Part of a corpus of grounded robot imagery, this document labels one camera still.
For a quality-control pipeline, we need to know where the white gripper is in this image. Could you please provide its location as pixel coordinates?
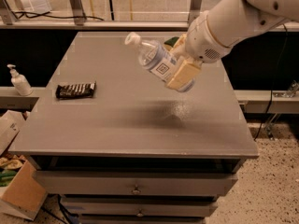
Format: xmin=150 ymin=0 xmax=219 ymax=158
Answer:
xmin=165 ymin=11 xmax=232 ymax=91

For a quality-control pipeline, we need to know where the clear blue-labelled plastic bottle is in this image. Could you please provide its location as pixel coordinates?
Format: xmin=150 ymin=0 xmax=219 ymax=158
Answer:
xmin=124 ymin=32 xmax=194 ymax=92

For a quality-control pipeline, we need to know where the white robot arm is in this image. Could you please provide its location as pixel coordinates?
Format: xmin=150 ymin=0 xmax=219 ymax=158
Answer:
xmin=165 ymin=0 xmax=299 ymax=91

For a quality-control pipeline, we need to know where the white pump dispenser bottle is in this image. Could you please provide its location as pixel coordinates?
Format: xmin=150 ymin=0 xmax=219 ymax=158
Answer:
xmin=7 ymin=64 xmax=33 ymax=96

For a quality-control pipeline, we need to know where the green and yellow sponge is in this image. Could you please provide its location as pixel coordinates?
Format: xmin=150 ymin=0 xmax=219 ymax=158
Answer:
xmin=164 ymin=36 xmax=178 ymax=48

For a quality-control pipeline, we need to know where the black snack bar wrapper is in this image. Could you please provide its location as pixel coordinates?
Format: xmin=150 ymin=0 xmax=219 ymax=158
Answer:
xmin=55 ymin=82 xmax=96 ymax=99

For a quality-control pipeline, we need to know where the grey drawer cabinet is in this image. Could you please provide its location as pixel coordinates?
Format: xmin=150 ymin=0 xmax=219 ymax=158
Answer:
xmin=10 ymin=32 xmax=258 ymax=224

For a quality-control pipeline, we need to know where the top grey drawer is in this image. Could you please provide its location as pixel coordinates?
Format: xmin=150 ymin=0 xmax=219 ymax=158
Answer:
xmin=33 ymin=171 xmax=237 ymax=196

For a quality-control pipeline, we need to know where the grey drawer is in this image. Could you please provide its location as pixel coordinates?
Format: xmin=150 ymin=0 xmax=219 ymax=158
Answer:
xmin=62 ymin=198 xmax=217 ymax=217
xmin=33 ymin=171 xmax=237 ymax=196

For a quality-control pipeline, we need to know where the white paper box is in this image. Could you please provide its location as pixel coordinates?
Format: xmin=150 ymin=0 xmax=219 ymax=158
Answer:
xmin=0 ymin=110 xmax=25 ymax=155

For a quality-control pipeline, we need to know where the cardboard box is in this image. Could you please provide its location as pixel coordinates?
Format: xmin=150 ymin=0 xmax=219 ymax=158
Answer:
xmin=0 ymin=158 xmax=47 ymax=220

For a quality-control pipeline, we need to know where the black cable on shelf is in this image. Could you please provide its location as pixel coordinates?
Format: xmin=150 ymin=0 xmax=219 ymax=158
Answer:
xmin=12 ymin=10 xmax=106 ymax=22

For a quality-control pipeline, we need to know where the metal shelf rail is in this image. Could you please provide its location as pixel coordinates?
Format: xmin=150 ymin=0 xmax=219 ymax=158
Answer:
xmin=0 ymin=19 xmax=299 ymax=33

